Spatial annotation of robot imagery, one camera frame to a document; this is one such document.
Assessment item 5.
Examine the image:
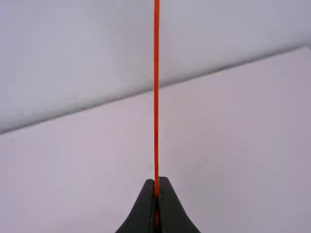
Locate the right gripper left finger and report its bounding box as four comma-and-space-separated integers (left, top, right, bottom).
114, 179, 156, 233

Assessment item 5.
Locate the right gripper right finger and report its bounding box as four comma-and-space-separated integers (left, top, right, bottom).
158, 176, 203, 233

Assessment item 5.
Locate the orange cable tie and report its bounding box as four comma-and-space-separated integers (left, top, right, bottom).
153, 0, 161, 226

